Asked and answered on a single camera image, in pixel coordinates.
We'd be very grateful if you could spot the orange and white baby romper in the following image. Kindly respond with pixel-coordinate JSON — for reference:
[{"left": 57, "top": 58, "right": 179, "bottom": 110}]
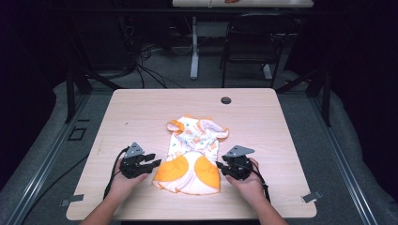
[{"left": 151, "top": 114, "right": 230, "bottom": 197}]

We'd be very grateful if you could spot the black metal stand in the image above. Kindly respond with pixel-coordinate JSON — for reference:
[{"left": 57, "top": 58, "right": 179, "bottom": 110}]
[
  {"left": 275, "top": 59, "right": 333, "bottom": 128},
  {"left": 64, "top": 18, "right": 124, "bottom": 125}
]

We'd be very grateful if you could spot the white desk leg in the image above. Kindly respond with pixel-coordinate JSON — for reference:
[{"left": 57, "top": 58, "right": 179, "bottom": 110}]
[{"left": 190, "top": 16, "right": 201, "bottom": 81}]

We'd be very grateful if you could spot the aluminium floor rail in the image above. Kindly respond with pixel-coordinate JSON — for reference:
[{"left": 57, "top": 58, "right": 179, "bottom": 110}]
[
  {"left": 6, "top": 93, "right": 92, "bottom": 225},
  {"left": 308, "top": 93, "right": 379, "bottom": 225}
]

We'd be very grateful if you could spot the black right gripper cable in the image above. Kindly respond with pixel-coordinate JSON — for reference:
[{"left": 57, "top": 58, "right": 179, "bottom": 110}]
[{"left": 249, "top": 159, "right": 271, "bottom": 203}]

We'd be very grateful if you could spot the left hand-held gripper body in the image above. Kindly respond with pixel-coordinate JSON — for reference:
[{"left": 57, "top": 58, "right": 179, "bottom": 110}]
[{"left": 119, "top": 142, "right": 148, "bottom": 180}]

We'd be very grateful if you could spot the bundle of floor cables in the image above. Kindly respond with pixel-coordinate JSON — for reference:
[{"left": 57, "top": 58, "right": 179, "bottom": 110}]
[{"left": 120, "top": 15, "right": 186, "bottom": 90}]

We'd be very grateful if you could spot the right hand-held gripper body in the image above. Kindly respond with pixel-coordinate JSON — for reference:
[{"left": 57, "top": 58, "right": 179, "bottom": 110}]
[{"left": 222, "top": 144, "right": 255, "bottom": 182}]

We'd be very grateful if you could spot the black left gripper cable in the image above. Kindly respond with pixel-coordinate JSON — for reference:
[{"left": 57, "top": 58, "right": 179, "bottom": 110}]
[{"left": 102, "top": 145, "right": 130, "bottom": 200}]

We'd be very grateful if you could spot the grey tape strip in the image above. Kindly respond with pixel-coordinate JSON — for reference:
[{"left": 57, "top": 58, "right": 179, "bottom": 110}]
[
  {"left": 60, "top": 193, "right": 85, "bottom": 208},
  {"left": 300, "top": 190, "right": 324, "bottom": 203}
]

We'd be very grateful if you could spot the black chair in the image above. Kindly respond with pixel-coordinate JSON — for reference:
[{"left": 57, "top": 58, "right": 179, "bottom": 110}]
[{"left": 219, "top": 12, "right": 297, "bottom": 89}]

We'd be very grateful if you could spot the person's right hand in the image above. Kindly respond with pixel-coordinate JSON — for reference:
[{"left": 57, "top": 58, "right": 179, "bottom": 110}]
[{"left": 224, "top": 157, "right": 267, "bottom": 204}]

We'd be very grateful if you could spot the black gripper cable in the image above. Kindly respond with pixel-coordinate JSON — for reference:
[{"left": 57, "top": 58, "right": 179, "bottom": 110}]
[
  {"left": 102, "top": 145, "right": 130, "bottom": 200},
  {"left": 249, "top": 159, "right": 271, "bottom": 203}
]

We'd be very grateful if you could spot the person's left hand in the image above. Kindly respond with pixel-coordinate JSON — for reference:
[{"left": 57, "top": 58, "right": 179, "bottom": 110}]
[{"left": 109, "top": 158, "right": 148, "bottom": 203}]

